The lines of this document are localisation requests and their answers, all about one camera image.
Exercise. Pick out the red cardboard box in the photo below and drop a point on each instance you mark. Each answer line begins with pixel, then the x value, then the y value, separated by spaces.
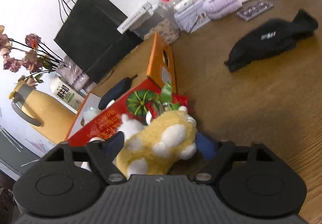
pixel 152 61

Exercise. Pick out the yellow thermos jug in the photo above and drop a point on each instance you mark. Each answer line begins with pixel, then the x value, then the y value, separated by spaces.
pixel 43 112

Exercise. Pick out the yellow plush toy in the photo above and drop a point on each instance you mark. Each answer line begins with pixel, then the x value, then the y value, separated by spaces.
pixel 153 149

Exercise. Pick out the black cloth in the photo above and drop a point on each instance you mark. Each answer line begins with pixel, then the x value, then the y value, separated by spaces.
pixel 270 39

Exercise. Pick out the purple knitted item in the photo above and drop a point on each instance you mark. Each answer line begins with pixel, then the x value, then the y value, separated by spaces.
pixel 218 9

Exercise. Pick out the milk carton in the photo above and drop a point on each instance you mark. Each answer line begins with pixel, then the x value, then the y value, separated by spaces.
pixel 65 93

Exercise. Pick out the purple wrapped vase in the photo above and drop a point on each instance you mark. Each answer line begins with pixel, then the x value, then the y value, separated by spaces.
pixel 74 76

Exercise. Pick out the dried flowers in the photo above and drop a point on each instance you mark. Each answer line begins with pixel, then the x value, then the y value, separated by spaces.
pixel 33 55

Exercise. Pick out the black paper bag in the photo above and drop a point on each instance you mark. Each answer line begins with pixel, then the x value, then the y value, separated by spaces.
pixel 90 38

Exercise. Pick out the iridescent plastic item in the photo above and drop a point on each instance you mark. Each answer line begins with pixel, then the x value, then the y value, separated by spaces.
pixel 89 114

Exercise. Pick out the white flat box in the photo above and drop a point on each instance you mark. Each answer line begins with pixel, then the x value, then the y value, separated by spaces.
pixel 130 21

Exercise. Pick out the white earbuds case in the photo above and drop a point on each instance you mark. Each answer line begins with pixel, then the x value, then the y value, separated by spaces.
pixel 183 5

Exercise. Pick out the red green ribbon item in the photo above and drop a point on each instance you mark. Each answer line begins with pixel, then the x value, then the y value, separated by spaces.
pixel 166 100

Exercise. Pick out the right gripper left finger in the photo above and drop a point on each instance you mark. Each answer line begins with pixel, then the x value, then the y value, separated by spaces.
pixel 113 146

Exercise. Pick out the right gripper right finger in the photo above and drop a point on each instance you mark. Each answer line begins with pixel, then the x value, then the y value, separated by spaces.
pixel 206 145

